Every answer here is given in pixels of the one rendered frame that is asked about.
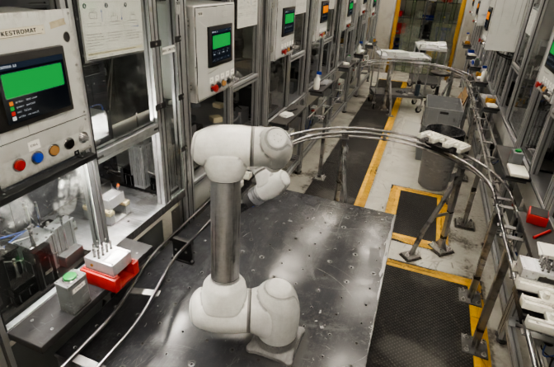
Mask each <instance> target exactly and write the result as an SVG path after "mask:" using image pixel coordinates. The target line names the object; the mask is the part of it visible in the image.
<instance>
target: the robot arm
mask: <svg viewBox="0 0 554 367"><path fill-rule="evenodd" d="M190 152H191V157H192V158H193V159H194V161H195V162H196V163H197V164H199V165H201V166H204V169H205V171H206V175H207V177H208V178H209V179H210V222H211V274H210V275H209V276H208V277H207V278H206V279H205V280H204V284H203V287H199V288H198V289H197V290H196V291H195V292H194V293H193V295H192V296H191V298H190V306H189V314H190V320H191V321H192V322H193V323H194V325H195V326H197V327H198V328H200V329H202V330H205V331H207V332H215V333H224V334H240V333H251V334H253V335H254V336H253V338H252V339H251V341H250V342H249V343H248V344H247V346H246V351H247V352H248V353H253V354H258V355H261V356H264V357H266V358H268V359H271V360H274V361H277V362H280V363H281V364H283V365H284V366H286V367H291V366H292V365H293V357H294V354H295V352H296V350H297V348H298V344H299V342H300V340H301V338H302V336H303V335H304V334H305V329H304V327H299V326H298V324H299V318H300V305H299V301H298V295H297V292H296V290H295V288H294V287H293V285H292V284H291V283H290V282H288V281H287V280H285V279H281V278H272V279H268V280H266V281H265V282H263V283H262V284H261V285H260V286H257V287H255V288H252V289H247V288H246V281H245V279H244V278H243V277H242V276H241V275H240V274H239V258H240V221H241V214H242V212H245V211H246V210H247V209H249V208H253V207H254V206H256V205H261V204H262V203H264V202H265V201H267V200H269V199H273V198H275V197H276V196H278V195H279V194H281V193H282V192H283V191H285V190H286V189H287V188H288V186H289V184H290V178H289V174H288V173H287V172H286V171H284V170H281V169H282V168H283V167H285V166H286V165H287V163H288V162H289V160H290V158H291V157H292V153H293V143H292V140H291V138H290V136H289V134H288V133H287V132H286V131H285V130H284V129H281V128H280V127H257V126H246V125H211V126H208V127H205V128H203V129H201V130H199V131H197V132H195V133H194V135H193V138H192V142H191V150H190ZM247 167H250V169H251V171H252V172H253V174H254V176H255V178H256V185H255V186H253V187H252V188H251V189H250V190H249V191H248V192H247V193H246V194H245V195H244V196H243V200H241V184H242V178H243V177H244V176H245V174H246V169H247Z"/></svg>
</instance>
